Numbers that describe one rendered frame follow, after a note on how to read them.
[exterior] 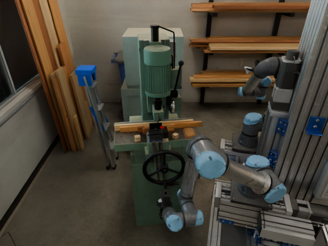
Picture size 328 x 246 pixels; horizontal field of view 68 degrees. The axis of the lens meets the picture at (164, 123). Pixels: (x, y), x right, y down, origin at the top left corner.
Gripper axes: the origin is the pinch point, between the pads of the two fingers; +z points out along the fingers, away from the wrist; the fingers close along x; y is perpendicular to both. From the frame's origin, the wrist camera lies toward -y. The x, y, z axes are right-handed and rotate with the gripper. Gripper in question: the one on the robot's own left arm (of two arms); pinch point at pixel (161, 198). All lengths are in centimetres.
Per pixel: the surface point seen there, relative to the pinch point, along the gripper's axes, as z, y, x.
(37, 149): 144, -23, -112
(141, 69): 27, -87, -6
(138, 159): 26.8, -21.4, -10.7
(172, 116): 66, -53, 25
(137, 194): 45.1, 9.0, -10.7
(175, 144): 18.8, -31.6, 15.5
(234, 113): 210, -58, 164
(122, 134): 30, -40, -22
